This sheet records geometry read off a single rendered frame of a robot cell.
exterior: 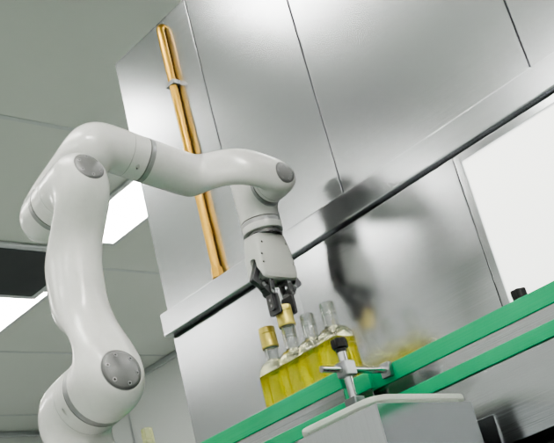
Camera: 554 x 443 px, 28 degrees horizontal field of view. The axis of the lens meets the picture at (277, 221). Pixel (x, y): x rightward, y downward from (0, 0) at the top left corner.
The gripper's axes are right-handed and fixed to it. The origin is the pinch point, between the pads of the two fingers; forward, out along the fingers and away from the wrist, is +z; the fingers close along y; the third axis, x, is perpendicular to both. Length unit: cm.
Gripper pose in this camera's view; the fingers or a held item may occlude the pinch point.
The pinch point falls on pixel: (281, 305)
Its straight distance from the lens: 221.4
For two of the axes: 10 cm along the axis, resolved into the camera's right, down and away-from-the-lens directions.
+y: -7.2, -1.1, -6.8
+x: 6.5, -4.4, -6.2
